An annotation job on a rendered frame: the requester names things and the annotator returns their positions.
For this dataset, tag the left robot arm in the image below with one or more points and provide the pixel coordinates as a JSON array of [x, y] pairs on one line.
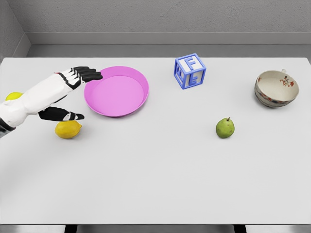
[[11, 114]]

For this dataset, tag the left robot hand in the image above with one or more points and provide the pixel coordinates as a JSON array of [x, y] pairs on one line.
[[46, 92]]

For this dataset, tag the yellow lemon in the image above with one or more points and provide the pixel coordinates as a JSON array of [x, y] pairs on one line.
[[68, 129], [13, 96]]

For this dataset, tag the blue white letter block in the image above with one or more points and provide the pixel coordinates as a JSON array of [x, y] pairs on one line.
[[190, 71]]

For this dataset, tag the green pear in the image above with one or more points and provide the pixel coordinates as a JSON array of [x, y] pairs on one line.
[[225, 128]]

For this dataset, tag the pink plate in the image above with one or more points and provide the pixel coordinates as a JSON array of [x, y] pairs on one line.
[[116, 93]]

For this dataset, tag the floral ceramic cup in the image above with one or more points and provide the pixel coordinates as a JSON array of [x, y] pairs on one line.
[[275, 88]]

